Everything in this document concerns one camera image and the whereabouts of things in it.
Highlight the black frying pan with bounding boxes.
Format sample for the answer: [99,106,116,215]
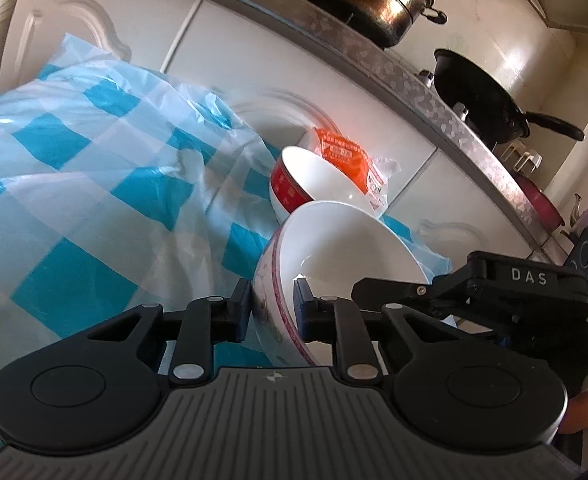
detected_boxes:
[433,48,585,150]

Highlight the white cabinet doors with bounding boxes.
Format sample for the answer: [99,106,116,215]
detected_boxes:
[0,0,550,264]

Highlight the person's hand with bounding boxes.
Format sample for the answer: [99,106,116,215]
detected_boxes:
[559,390,588,434]

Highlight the orange white plastic packet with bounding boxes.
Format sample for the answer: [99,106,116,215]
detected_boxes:
[307,128,401,218]

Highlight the white clip holder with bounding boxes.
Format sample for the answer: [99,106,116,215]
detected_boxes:
[499,140,542,177]

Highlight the white bowl maroon rim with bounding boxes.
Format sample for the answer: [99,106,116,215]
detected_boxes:
[252,200,430,367]

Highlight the red white bowl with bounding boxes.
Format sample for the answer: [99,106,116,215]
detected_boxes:
[268,146,381,224]

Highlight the blue checkered tablecloth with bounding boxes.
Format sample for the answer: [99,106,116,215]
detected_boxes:
[0,31,456,453]

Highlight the grey steel countertop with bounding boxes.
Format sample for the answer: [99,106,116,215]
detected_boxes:
[93,0,556,252]

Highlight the red shallow bowl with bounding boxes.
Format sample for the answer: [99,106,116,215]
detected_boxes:
[514,174,565,232]

